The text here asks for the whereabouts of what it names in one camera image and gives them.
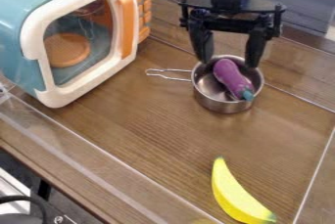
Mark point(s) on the silver pot with wire handle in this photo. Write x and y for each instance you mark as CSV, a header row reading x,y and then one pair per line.
x,y
211,93

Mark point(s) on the orange microwave turntable plate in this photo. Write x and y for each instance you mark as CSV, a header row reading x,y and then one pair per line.
x,y
66,49

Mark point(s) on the yellow toy banana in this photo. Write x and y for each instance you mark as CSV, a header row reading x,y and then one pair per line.
x,y
239,204

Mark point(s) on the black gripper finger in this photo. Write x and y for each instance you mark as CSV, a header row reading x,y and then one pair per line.
x,y
255,47
201,42

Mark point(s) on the purple toy eggplant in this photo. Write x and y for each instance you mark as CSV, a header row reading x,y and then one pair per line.
x,y
227,73

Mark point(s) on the clear acrylic barrier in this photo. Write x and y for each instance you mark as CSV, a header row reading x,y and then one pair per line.
x,y
112,190

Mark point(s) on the blue toy microwave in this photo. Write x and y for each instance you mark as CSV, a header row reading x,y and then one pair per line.
x,y
116,25

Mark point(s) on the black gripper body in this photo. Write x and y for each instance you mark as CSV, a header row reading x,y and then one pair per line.
x,y
243,16

